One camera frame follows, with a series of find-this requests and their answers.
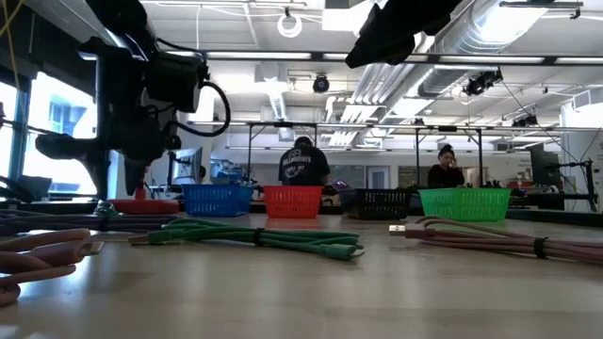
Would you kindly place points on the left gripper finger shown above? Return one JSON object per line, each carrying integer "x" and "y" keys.
{"x": 134, "y": 172}
{"x": 70, "y": 150}

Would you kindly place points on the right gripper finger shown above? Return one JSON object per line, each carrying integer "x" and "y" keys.
{"x": 377, "y": 49}
{"x": 391, "y": 16}

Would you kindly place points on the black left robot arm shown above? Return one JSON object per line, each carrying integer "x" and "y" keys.
{"x": 118, "y": 23}

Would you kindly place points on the black background device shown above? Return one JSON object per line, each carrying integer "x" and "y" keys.
{"x": 33, "y": 186}

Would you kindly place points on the black computer monitor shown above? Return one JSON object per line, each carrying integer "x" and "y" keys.
{"x": 544, "y": 169}
{"x": 188, "y": 165}

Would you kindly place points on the black round ceiling fixture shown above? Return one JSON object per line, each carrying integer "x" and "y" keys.
{"x": 321, "y": 85}

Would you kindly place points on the blue plastic basket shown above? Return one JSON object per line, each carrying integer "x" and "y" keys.
{"x": 216, "y": 200}

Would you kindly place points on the overhead LED light bar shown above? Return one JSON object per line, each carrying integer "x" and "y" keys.
{"x": 259, "y": 55}

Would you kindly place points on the person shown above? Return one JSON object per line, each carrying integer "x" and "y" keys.
{"x": 445, "y": 176}
{"x": 304, "y": 165}

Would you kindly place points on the black plastic basket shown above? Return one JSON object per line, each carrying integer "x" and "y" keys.
{"x": 374, "y": 205}

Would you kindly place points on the red plastic basket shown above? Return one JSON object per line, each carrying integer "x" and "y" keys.
{"x": 292, "y": 202}

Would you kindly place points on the green plastic basket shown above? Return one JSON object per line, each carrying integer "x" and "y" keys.
{"x": 464, "y": 205}

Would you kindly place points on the black background stand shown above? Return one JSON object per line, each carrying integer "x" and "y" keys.
{"x": 589, "y": 186}

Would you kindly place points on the silver ventilation duct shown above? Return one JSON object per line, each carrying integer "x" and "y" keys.
{"x": 471, "y": 47}

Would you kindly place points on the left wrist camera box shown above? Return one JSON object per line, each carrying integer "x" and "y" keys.
{"x": 181, "y": 82}

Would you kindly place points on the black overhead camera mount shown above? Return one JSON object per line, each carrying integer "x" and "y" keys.
{"x": 480, "y": 82}

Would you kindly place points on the black background workstation frame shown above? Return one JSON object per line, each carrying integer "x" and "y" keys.
{"x": 282, "y": 124}

